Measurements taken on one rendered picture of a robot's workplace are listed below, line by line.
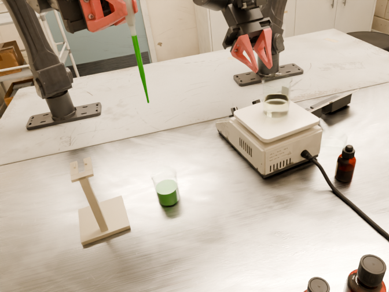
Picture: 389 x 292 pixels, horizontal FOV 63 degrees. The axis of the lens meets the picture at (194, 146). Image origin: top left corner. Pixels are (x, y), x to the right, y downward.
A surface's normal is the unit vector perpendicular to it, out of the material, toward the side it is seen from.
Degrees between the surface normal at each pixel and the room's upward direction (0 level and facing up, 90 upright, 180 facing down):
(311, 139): 90
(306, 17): 90
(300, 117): 0
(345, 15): 90
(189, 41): 90
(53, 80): 82
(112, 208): 0
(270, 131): 0
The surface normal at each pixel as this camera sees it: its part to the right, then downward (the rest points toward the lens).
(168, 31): 0.21, 0.55
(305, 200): -0.12, -0.81
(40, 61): 0.64, 0.25
